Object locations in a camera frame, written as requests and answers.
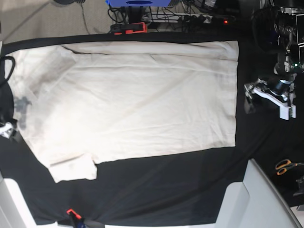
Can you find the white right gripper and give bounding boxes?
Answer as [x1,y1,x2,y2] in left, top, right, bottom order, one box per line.
[0,121,19,142]

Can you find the orange black clamp top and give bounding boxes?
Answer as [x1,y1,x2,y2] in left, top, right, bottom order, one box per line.
[110,22,148,35]

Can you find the white T-shirt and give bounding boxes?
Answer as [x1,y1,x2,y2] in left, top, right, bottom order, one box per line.
[9,41,239,182]

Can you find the white power strip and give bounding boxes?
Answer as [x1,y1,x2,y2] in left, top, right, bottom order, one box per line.
[142,12,212,24]

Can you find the orange handled scissors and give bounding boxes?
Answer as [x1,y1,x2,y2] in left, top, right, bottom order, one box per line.
[275,159,304,176]

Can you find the white right table frame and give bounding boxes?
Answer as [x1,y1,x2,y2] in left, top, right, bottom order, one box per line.
[215,159,302,228]

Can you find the orange clamp bottom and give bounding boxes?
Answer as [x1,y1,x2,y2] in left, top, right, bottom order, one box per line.
[66,209,82,219]

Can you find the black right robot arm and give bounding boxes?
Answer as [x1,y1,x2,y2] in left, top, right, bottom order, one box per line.
[0,56,20,143]

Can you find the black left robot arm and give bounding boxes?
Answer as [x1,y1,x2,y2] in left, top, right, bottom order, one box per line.
[244,0,304,120]

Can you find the white left table frame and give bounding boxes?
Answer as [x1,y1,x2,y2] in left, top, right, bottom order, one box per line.
[0,176,58,228]

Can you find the black table cloth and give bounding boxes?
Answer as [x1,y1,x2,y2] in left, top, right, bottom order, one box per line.
[0,38,304,227]

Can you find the black device at right edge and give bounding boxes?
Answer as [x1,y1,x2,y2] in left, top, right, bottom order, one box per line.
[293,176,304,197]

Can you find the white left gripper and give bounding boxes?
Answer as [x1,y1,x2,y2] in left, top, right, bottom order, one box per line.
[244,77,296,120]

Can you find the blue box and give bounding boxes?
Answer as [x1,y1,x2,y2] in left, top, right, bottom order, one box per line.
[105,0,171,7]

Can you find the white table frame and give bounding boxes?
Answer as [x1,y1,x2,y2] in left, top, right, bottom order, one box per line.
[215,159,302,228]
[0,176,58,228]

